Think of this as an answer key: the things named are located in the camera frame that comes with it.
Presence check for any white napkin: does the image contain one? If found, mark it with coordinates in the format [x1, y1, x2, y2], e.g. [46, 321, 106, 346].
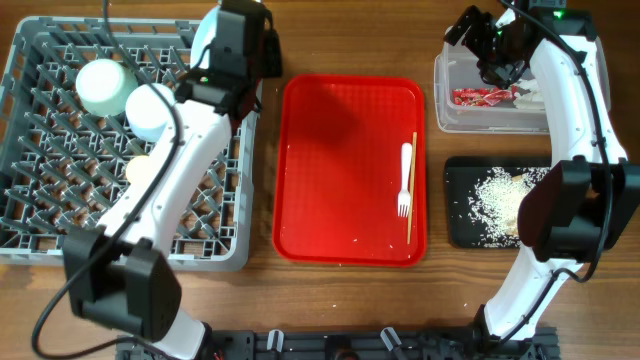
[513, 79, 545, 111]

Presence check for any red snack wrapper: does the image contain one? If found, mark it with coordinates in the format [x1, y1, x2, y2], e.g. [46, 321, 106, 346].
[452, 87, 516, 107]

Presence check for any wooden chopstick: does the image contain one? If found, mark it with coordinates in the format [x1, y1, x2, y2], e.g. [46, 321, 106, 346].
[406, 132, 418, 245]

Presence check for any white plastic fork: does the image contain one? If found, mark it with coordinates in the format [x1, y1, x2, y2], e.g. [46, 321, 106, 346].
[397, 143, 413, 217]

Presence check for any light blue plate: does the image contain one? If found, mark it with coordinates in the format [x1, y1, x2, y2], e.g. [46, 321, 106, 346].
[190, 6, 220, 69]

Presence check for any white bowl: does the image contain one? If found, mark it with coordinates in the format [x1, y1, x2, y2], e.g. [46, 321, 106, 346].
[125, 85, 171, 143]

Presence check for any yellow cup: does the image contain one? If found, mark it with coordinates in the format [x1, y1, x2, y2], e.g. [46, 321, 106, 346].
[125, 155, 154, 185]

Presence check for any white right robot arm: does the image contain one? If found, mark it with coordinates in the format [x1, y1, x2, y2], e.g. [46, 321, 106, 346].
[444, 1, 639, 353]

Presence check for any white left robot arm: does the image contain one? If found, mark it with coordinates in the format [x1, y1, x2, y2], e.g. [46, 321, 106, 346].
[59, 1, 282, 359]

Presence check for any clear plastic waste bin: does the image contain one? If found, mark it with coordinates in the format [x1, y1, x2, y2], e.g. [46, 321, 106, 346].
[434, 36, 611, 136]

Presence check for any grey dishwasher rack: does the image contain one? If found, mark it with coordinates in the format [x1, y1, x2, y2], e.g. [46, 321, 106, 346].
[1, 16, 259, 272]

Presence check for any black tray with rice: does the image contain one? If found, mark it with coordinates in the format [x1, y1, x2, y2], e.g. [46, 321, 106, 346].
[444, 156, 551, 249]

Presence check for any red serving tray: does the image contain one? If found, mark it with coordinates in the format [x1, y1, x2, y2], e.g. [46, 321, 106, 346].
[272, 74, 428, 267]

